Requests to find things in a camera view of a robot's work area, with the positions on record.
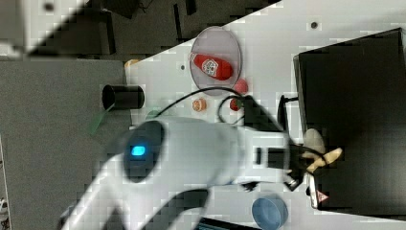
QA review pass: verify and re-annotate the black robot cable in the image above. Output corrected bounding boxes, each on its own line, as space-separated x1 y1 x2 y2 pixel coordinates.
152 85 285 132

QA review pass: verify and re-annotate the blue cup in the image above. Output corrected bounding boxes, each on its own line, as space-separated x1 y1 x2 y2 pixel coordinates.
252 195 288 230

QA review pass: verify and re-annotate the pink strawberry toy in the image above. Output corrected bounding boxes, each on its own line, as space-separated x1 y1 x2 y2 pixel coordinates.
234 79 249 94

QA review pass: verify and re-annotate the peeled toy banana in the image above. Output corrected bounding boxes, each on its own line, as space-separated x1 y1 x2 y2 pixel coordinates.
302 148 343 174

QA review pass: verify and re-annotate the orange slice toy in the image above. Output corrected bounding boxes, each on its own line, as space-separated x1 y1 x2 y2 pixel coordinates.
192 98 207 112

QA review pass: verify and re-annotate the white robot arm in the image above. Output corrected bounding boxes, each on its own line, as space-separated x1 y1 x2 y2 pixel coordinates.
61 117 329 230

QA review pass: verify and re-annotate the silver black toaster oven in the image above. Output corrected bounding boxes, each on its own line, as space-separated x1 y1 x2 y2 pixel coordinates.
293 28 406 220

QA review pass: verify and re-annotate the red strawberry toy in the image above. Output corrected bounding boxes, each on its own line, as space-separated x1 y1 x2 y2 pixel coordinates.
230 99 241 111

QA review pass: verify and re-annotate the grey round plate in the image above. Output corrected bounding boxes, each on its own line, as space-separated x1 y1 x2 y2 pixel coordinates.
189 27 242 89

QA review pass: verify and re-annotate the black pot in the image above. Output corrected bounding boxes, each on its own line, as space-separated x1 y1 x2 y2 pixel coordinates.
101 84 145 110

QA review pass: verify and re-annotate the red ketchup bottle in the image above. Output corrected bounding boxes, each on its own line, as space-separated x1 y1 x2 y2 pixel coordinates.
190 53 234 81

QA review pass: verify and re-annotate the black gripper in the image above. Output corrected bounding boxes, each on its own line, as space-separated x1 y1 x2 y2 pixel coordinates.
284 141 312 192

